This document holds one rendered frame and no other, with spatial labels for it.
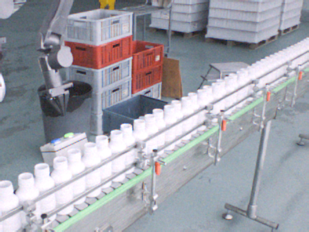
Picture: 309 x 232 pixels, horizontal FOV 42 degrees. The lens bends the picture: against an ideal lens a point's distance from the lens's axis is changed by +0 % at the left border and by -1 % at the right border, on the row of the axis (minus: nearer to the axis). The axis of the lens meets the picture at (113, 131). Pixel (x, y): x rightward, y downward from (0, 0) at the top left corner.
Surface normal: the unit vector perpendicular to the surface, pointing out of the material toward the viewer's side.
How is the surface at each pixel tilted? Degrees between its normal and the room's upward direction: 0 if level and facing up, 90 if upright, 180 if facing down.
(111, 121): 90
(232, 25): 91
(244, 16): 90
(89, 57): 90
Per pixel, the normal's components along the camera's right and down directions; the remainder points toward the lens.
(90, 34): -0.55, 0.34
